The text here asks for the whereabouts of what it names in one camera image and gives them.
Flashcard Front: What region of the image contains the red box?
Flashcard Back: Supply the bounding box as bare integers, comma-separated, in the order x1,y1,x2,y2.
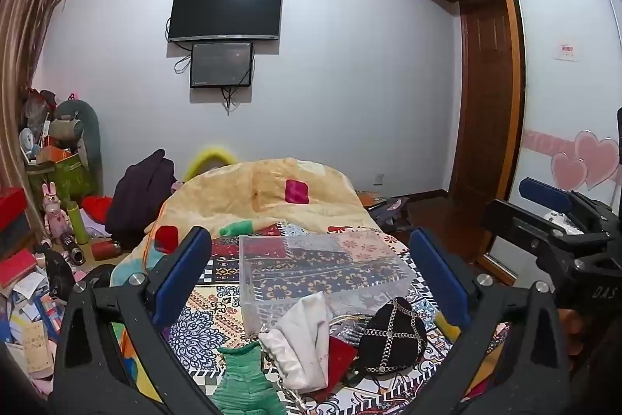
0,186,30,232

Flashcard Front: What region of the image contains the clear plastic storage box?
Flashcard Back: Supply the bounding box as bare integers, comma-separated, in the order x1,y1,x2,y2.
239,231,418,338

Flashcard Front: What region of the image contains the wooden wardrobe with heart doors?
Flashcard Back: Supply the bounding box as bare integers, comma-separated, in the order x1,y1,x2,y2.
398,0,622,284

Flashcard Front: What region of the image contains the red fabric pouch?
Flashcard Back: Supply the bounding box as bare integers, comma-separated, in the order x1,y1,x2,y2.
311,336,358,401

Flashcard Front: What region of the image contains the brown striped curtain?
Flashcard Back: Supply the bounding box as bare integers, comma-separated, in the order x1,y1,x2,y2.
0,0,79,221

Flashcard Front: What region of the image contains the green cardboard box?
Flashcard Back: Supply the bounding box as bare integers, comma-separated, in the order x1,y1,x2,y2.
26,152,98,212

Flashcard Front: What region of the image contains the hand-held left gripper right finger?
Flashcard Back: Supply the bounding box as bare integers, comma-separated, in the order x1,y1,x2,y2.
408,228,571,415

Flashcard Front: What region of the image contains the red book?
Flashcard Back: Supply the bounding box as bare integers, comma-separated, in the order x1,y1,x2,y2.
0,250,38,287

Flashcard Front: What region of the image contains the green bottle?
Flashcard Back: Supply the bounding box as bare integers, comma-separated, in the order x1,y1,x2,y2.
65,201,91,245

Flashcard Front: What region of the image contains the red cloth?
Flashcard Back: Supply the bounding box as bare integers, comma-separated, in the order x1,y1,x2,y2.
80,196,115,224

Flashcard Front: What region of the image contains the small black wall monitor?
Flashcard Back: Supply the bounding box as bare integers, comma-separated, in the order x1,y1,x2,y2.
189,42,254,89

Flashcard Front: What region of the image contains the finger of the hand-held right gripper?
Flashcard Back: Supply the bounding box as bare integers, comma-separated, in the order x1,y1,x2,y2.
481,198,559,253
518,177,599,215

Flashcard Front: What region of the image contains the red thermos flask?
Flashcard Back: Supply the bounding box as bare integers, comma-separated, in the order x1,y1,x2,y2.
91,240,122,261

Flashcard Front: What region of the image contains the yellow plush toy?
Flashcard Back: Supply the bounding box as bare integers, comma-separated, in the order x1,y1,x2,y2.
183,145,237,182

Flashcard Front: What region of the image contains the small white fan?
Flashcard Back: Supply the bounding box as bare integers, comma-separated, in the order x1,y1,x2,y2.
19,128,40,164

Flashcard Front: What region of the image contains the brown wooden door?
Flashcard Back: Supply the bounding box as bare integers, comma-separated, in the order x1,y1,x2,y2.
447,0,517,203

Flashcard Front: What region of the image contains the backpack on floor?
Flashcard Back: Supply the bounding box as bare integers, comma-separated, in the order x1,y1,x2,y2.
376,196,412,231

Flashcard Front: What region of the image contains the patterned bedsheet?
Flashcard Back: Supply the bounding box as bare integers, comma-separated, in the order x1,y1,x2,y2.
112,221,506,415

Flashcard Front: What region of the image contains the yellow fleece blanket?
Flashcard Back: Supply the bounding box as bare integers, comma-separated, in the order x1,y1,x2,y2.
111,157,375,289

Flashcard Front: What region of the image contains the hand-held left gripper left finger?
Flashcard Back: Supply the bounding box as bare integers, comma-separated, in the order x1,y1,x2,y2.
49,225,215,415

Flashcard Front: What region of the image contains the black bag with chain net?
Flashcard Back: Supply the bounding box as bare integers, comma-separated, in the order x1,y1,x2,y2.
347,297,428,379

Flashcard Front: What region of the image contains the black monitor cable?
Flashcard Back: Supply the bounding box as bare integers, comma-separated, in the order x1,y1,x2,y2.
221,85,240,115

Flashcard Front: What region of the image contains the pile of papers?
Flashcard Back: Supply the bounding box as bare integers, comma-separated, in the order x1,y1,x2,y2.
0,269,69,396

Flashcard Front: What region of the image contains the black wall television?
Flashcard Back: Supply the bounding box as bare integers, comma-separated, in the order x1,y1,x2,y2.
168,0,283,42

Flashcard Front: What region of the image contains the dark clothing pile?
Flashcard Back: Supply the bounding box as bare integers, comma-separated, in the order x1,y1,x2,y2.
104,149,178,250

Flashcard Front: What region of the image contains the green knitted cloth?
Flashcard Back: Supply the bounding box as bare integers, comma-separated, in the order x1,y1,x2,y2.
211,342,288,415

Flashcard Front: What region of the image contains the white cloth drawstring bag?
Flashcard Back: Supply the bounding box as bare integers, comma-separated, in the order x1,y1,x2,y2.
259,292,334,392

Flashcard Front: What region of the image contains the pink rabbit toy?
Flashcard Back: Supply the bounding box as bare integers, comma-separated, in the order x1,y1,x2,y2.
41,182,73,245

